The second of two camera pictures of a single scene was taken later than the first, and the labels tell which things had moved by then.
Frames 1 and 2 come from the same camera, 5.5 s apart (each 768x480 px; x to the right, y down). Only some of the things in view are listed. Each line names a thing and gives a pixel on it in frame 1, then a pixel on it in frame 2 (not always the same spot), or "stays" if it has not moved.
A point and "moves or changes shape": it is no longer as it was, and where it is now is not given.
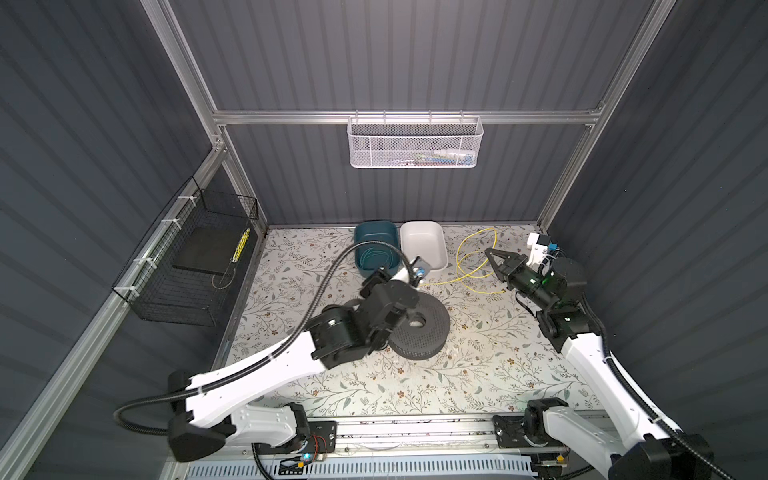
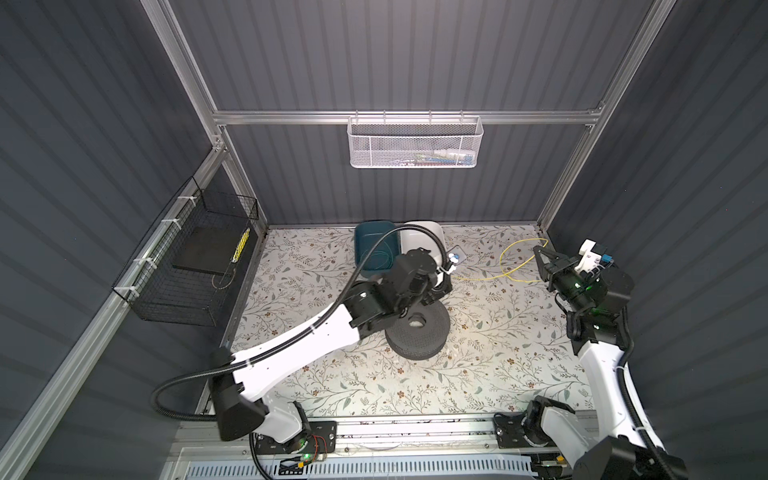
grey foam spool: x=423 y=331 stays
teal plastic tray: x=372 y=256 stays
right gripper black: x=510 y=268 to x=558 y=269
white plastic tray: x=424 y=239 stays
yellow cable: x=482 y=240 moves or changes shape
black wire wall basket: x=180 y=273 stays
